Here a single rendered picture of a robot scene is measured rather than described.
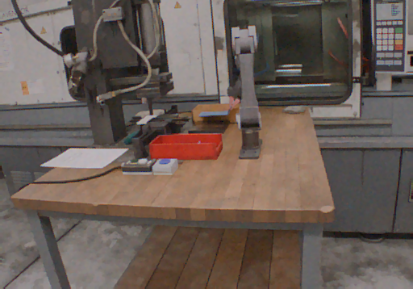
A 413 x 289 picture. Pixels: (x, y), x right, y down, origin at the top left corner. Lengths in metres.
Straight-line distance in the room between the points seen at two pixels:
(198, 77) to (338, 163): 0.96
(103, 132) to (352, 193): 1.45
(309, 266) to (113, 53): 1.08
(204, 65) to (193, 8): 0.34
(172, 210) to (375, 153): 1.41
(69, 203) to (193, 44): 1.28
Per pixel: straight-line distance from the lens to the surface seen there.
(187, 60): 2.07
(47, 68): 2.63
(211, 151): 1.20
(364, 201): 2.20
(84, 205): 1.05
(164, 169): 1.12
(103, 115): 1.54
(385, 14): 1.83
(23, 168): 3.05
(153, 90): 1.37
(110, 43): 1.47
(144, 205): 0.95
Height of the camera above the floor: 1.33
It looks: 16 degrees down
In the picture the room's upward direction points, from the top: 5 degrees counter-clockwise
